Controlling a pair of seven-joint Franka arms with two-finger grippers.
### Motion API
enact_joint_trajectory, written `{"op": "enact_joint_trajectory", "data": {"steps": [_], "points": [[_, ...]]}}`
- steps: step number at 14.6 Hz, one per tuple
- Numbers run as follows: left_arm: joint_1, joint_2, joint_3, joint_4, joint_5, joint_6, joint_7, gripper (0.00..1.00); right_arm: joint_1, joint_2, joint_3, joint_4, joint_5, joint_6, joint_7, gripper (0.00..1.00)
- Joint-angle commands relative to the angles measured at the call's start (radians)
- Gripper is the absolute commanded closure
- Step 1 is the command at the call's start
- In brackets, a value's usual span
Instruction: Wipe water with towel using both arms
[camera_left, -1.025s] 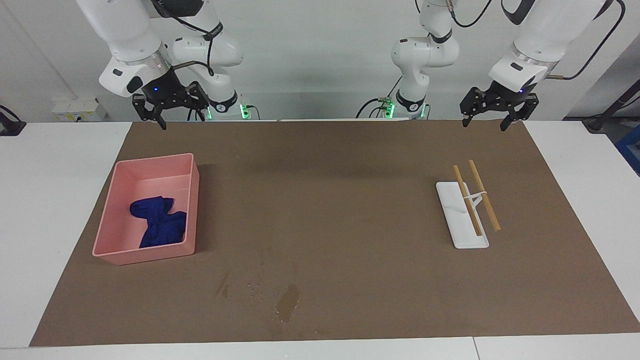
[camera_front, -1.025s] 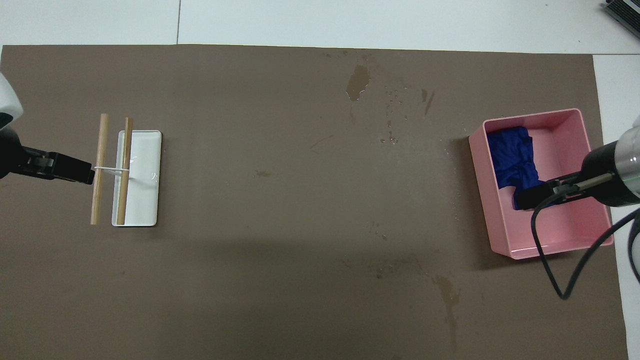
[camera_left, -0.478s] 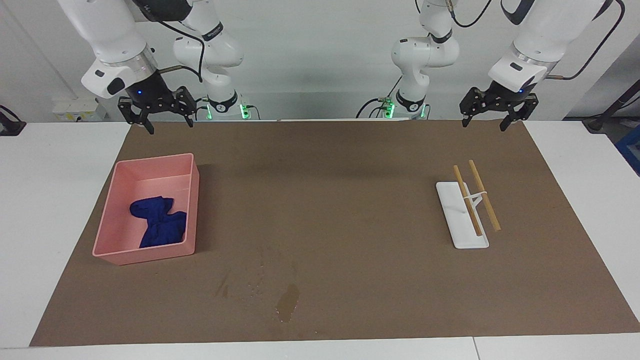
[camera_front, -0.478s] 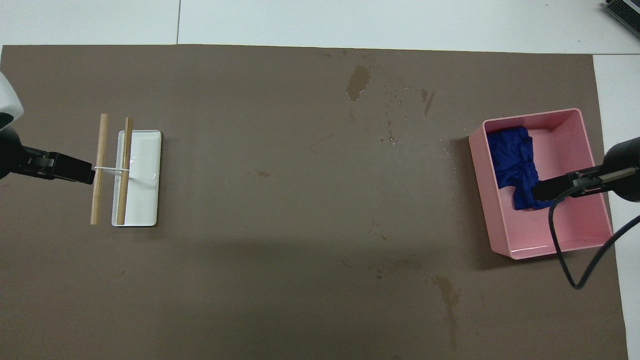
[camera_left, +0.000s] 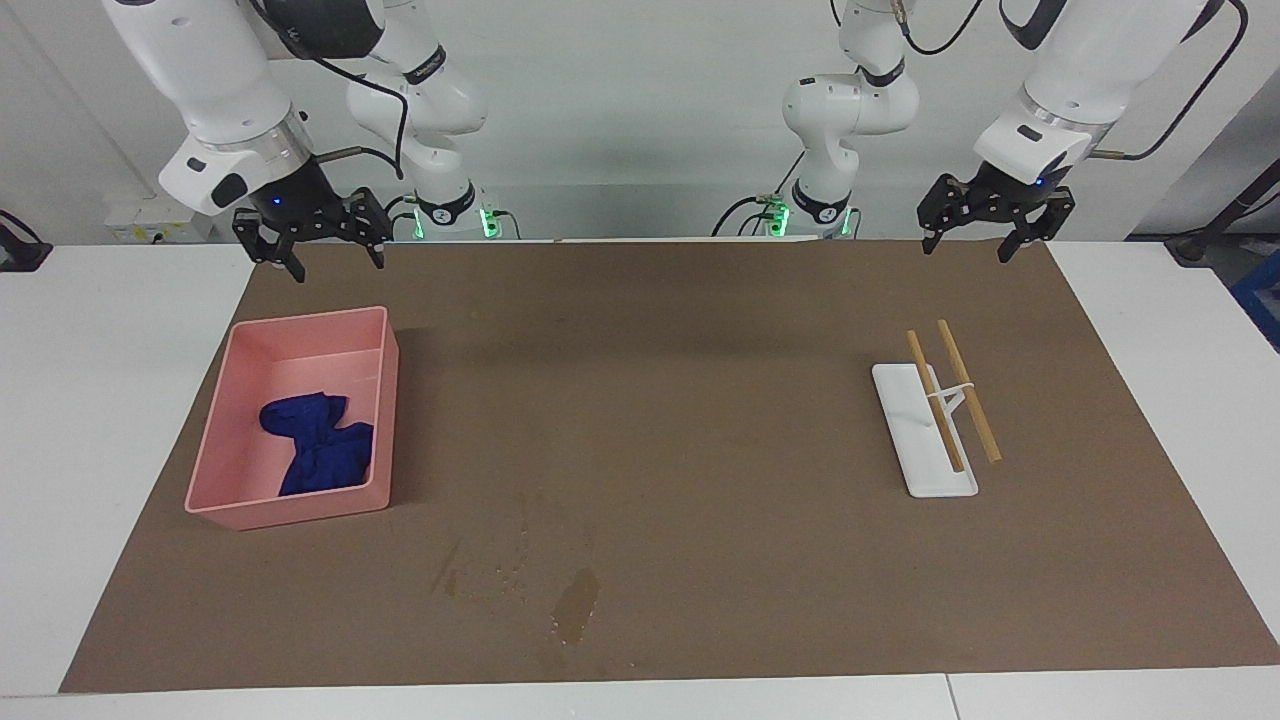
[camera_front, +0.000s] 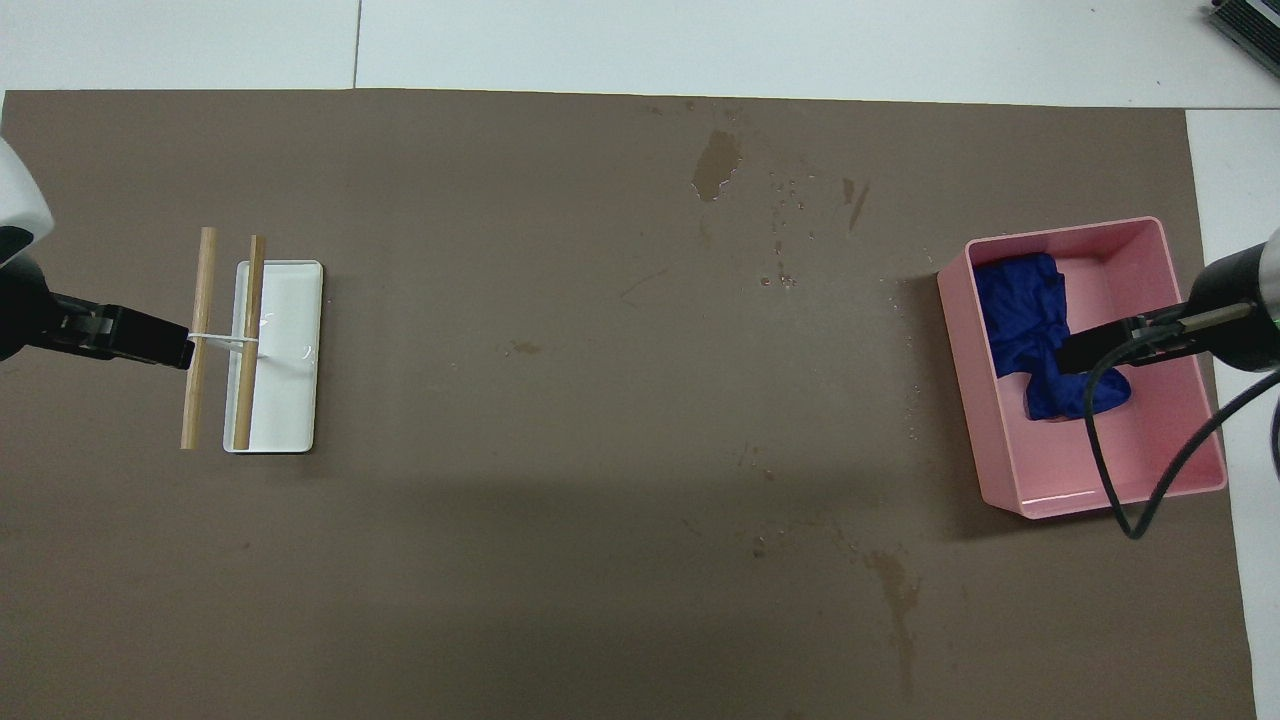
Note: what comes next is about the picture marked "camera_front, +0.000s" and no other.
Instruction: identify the blue cloth towel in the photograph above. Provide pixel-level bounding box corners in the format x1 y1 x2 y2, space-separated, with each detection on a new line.
973 252 1133 422

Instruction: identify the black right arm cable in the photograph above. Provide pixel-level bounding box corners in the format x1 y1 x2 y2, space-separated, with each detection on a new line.
1083 305 1280 541

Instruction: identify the pink plastic bin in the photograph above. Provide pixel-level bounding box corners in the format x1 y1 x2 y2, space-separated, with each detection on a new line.
936 216 1229 521

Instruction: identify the darker wooden rack rod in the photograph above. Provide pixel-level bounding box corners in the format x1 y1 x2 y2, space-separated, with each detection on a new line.
232 235 267 450

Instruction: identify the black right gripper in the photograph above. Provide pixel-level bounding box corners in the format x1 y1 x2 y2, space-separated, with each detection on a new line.
1057 303 1217 377

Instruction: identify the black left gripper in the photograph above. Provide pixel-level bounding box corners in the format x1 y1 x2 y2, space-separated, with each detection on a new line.
46 292 195 370

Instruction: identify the light wooden rack rod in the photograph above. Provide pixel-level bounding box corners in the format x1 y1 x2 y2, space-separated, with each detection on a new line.
180 227 219 450

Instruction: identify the wet water patch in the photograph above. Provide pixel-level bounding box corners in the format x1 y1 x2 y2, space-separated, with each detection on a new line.
692 130 743 204

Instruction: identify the white towel rack base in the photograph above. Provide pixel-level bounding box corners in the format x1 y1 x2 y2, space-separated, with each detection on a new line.
188 260 325 455

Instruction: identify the brown table mat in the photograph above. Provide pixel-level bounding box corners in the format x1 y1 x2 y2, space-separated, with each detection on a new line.
0 88 1259 720

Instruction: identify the grey ribbed device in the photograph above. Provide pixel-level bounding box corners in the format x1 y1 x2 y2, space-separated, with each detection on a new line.
1205 0 1280 76

